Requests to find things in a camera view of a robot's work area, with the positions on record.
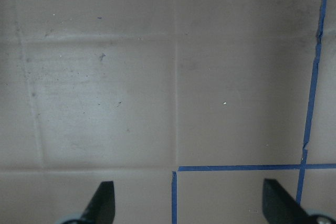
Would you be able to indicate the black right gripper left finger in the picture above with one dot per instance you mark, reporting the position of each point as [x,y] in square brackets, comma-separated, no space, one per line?
[101,208]

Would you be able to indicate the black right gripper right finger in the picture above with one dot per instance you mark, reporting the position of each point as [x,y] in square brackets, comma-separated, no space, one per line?
[280,208]

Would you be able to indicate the brown paper table cover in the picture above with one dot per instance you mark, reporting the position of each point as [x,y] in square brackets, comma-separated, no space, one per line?
[187,105]

